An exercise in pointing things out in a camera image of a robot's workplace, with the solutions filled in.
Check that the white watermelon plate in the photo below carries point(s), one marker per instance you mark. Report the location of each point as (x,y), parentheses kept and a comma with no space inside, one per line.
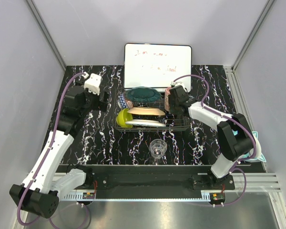
(148,123)

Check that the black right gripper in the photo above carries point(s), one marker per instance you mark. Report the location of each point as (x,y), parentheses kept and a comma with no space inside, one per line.
(172,110)

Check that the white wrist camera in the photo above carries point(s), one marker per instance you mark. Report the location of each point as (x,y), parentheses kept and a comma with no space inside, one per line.
(174,84)
(92,84)

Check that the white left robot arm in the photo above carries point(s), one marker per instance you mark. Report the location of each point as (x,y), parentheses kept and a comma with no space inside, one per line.
(39,194)

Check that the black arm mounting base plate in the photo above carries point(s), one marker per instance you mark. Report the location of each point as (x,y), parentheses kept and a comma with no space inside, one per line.
(153,182)

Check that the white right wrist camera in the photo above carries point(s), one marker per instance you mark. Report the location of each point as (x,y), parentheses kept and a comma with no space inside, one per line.
(174,84)

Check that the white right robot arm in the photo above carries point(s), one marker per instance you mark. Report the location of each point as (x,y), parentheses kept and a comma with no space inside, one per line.
(235,138)

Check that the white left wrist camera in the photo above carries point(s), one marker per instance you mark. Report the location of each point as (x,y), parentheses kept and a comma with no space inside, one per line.
(92,84)

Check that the white dry-erase board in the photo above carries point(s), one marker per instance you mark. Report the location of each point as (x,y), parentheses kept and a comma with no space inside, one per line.
(155,65)

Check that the teal cat-ear headphones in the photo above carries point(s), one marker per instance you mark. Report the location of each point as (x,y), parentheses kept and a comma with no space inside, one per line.
(259,157)

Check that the pink mug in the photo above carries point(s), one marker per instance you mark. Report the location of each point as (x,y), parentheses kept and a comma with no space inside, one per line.
(166,99)

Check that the clear drinking glass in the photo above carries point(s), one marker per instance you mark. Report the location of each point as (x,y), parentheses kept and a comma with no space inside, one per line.
(158,148)

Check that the black wire dish rack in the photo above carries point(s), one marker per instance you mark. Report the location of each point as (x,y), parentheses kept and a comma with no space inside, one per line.
(173,122)

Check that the red patterned bowl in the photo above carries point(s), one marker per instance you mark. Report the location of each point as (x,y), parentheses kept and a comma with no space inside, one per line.
(124,103)

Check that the yellow-green bowl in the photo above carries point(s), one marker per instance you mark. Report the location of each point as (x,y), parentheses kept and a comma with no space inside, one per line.
(123,117)

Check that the teal scalloped plate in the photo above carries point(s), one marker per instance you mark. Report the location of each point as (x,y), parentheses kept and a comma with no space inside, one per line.
(142,95)

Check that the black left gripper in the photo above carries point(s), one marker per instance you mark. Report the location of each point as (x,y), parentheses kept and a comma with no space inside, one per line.
(101,105)

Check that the orange floral plate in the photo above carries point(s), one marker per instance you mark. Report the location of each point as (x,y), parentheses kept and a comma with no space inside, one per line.
(146,111)

